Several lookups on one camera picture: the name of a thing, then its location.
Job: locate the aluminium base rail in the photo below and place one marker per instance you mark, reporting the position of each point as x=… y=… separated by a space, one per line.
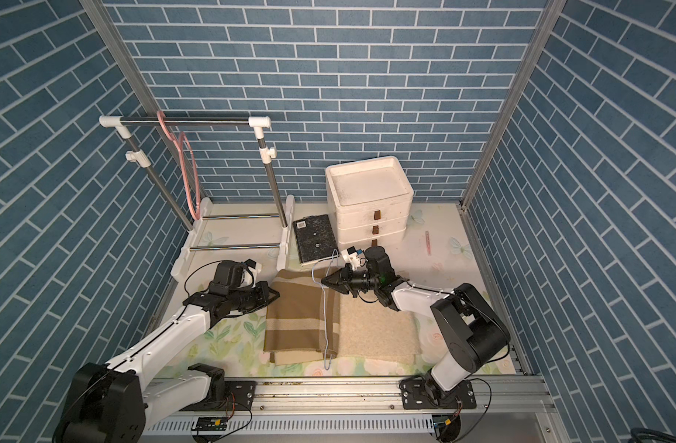
x=373 y=409

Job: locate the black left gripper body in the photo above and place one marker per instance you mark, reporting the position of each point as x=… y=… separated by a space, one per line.
x=239 y=297

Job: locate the pink pen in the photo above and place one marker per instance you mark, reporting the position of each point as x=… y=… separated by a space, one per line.
x=427 y=242

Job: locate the steel clothes rack white joints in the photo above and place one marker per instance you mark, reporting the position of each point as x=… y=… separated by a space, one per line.
x=243 y=208

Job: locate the black hardcover book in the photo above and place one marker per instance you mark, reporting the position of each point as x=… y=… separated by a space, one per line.
x=315 y=238

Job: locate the pink plastic hanger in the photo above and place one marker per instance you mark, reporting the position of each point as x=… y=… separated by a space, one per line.
x=188 y=165

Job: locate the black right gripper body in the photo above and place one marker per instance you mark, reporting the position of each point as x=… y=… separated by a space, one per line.
x=361 y=281

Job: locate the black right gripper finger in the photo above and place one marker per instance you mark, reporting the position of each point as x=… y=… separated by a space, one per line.
x=343 y=276
x=344 y=289

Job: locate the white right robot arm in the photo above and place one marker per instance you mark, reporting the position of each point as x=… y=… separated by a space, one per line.
x=472 y=331

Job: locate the beige knitted cloth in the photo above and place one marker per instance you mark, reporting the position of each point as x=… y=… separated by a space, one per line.
x=377 y=333

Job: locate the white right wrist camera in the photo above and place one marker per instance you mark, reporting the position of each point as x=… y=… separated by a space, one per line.
x=353 y=258

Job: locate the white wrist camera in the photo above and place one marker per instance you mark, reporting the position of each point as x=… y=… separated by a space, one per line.
x=353 y=258
x=242 y=274

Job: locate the beige brown plaid scarf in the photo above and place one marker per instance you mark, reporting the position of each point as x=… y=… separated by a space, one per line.
x=294 y=322

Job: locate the white three-drawer storage box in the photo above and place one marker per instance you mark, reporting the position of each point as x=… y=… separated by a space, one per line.
x=369 y=202

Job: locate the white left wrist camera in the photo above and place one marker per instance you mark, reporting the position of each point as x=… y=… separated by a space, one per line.
x=242 y=274

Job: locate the floral table mat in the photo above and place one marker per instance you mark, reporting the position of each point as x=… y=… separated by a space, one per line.
x=236 y=345

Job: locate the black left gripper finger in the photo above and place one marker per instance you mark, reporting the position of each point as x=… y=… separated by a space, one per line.
x=265 y=302
x=262 y=288

